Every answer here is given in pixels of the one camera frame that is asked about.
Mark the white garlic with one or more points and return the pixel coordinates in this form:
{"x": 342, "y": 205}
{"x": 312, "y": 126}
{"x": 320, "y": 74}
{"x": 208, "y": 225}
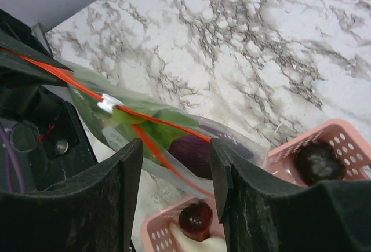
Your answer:
{"x": 211, "y": 244}

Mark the dark mangosteen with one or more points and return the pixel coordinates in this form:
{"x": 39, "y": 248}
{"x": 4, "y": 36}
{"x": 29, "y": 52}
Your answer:
{"x": 317, "y": 161}

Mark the purple eggplant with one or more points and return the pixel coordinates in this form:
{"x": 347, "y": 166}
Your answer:
{"x": 194, "y": 153}

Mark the green leaf vegetable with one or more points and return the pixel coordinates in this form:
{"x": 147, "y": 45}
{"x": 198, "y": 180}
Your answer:
{"x": 161, "y": 122}

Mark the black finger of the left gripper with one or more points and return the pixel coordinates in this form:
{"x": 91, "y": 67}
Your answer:
{"x": 18, "y": 41}

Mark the clear orange-zip bag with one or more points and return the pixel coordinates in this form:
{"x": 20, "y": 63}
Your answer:
{"x": 155, "y": 161}

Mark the pink plastic basket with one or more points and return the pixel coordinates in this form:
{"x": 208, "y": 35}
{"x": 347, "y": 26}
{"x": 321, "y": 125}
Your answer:
{"x": 350, "y": 147}

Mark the dark red cherry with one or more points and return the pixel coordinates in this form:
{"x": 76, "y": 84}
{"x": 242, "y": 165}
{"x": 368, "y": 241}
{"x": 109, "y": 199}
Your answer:
{"x": 195, "y": 221}

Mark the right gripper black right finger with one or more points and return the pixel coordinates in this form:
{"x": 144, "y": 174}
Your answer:
{"x": 261, "y": 212}

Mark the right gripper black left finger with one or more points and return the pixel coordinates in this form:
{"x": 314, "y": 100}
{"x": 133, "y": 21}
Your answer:
{"x": 91, "y": 211}

